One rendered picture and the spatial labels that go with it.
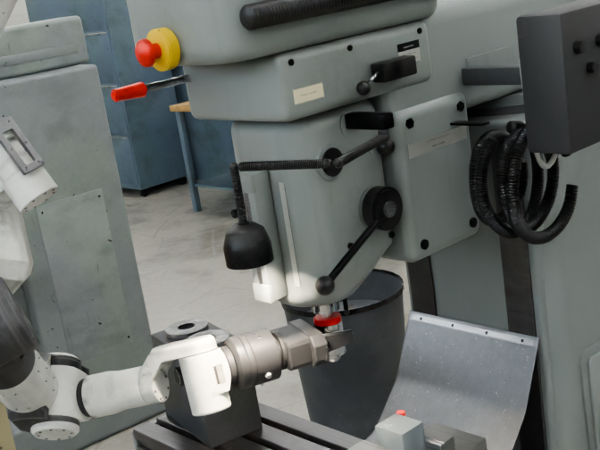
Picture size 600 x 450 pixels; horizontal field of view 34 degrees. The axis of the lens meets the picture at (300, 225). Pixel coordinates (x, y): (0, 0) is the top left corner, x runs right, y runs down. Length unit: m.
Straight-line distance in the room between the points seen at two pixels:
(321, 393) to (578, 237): 2.00
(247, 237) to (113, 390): 0.39
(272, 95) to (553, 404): 0.86
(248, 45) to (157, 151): 7.66
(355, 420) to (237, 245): 2.37
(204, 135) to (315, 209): 7.61
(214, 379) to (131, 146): 7.35
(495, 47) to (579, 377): 0.64
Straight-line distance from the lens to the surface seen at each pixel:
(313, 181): 1.51
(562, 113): 1.52
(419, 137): 1.63
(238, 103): 1.50
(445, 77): 1.69
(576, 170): 1.88
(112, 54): 8.81
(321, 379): 3.71
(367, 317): 3.59
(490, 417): 1.94
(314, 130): 1.50
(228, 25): 1.37
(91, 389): 1.69
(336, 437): 1.96
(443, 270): 1.99
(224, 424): 2.00
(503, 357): 1.94
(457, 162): 1.71
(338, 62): 1.50
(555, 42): 1.50
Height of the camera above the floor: 1.86
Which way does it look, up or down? 15 degrees down
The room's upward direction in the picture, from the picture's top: 9 degrees counter-clockwise
